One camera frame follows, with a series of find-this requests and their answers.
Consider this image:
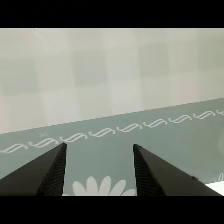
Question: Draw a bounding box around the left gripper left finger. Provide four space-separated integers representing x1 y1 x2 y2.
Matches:
0 142 68 197

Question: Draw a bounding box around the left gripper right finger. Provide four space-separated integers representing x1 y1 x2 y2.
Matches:
132 143 222 197

